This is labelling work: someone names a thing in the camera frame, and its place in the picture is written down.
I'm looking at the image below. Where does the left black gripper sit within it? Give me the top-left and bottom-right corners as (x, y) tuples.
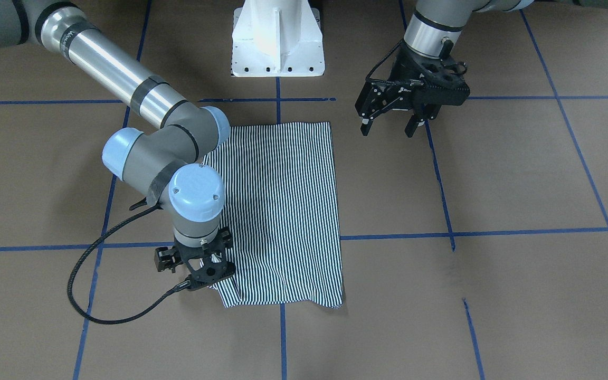
(355, 45), (470, 138)

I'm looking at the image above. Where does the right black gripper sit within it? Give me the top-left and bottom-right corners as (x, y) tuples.
(154, 227), (236, 292)

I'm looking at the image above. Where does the navy white striped polo shirt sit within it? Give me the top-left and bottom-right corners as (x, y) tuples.
(203, 122), (344, 309)

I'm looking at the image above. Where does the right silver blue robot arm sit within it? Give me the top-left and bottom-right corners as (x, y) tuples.
(0, 1), (234, 298)

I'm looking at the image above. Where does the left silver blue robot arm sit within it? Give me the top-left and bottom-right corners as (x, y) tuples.
(355, 1), (530, 137)

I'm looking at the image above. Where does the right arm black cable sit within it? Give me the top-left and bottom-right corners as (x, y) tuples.
(66, 203), (194, 325)

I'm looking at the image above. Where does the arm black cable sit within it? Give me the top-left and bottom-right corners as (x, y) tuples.
(66, 203), (194, 325)
(365, 42), (405, 85)

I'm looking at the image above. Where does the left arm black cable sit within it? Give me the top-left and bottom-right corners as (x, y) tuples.
(365, 42), (405, 85)

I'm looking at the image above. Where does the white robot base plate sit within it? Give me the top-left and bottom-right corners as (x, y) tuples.
(230, 1), (326, 78)

